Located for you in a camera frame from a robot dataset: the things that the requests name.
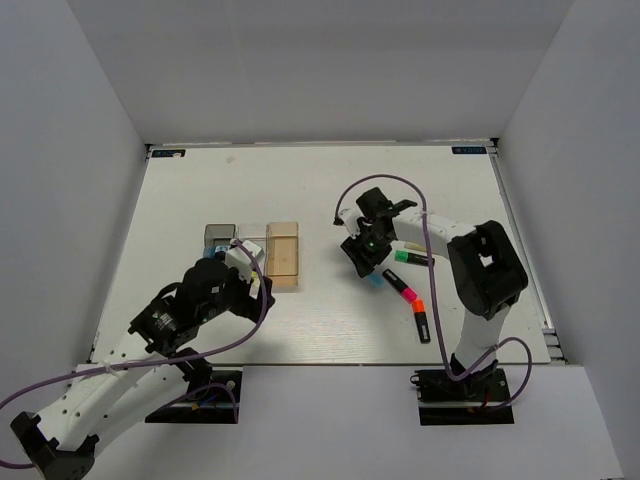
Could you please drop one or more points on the yellow highlighter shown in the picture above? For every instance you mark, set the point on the yellow highlighter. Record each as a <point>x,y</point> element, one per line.
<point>255,285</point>

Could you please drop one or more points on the light blue marker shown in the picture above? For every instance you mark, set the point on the light blue marker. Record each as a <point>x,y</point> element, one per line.
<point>376,280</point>

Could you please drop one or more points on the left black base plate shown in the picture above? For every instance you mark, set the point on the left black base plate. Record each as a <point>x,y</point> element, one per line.
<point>215,406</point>

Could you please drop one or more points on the tan plastic container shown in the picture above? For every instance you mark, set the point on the tan plastic container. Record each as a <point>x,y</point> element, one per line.
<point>282,265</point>

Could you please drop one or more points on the orange highlighter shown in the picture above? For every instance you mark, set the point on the orange highlighter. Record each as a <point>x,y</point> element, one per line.
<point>421,320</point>

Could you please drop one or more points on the clear plastic container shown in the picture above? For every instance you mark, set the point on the clear plastic container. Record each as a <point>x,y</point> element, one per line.
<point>255,232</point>

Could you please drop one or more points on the green highlighter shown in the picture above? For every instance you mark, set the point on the green highlighter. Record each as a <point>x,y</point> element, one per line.
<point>412,258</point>

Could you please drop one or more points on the cream highlighter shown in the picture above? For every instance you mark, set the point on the cream highlighter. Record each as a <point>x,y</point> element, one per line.
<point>414,247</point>

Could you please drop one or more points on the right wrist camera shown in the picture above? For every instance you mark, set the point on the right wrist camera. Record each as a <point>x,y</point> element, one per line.
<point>353,221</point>

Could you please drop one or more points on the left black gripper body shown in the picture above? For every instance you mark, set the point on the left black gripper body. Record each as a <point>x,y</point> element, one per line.
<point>236,298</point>

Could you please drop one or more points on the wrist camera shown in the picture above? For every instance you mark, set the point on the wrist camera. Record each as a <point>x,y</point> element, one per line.
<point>239,256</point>
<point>353,221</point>

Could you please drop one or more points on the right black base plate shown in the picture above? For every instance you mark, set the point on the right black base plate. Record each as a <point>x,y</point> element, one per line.
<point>472,402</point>

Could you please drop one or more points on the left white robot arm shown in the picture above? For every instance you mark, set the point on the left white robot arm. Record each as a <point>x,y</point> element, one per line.
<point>151,368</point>

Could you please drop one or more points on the left blue corner label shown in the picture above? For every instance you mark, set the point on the left blue corner label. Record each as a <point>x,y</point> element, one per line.
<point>168,153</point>

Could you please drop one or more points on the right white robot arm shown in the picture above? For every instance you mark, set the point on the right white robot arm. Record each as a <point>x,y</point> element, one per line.
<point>487,272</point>

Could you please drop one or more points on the dark grey plastic container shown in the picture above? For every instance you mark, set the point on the dark grey plastic container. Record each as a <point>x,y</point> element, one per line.
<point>219,234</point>

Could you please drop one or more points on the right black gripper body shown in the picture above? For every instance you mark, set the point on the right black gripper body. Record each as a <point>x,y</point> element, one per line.
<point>370,241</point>

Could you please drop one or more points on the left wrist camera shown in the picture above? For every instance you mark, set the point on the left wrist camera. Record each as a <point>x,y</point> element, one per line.
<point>239,256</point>

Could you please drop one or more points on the blue corner label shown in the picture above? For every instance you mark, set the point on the blue corner label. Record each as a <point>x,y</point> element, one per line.
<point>469,150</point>
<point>168,153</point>

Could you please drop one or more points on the pink highlighter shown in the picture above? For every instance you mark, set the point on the pink highlighter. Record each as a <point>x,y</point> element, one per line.
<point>400,286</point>

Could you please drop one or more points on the right blue corner label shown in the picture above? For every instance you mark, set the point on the right blue corner label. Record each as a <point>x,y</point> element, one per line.
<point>469,150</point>

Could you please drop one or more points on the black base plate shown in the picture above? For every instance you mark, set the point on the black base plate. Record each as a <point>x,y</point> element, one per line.
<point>215,406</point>
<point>472,402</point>

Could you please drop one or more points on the blue stationery block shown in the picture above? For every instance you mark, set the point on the blue stationery block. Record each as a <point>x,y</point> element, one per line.
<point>214,250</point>

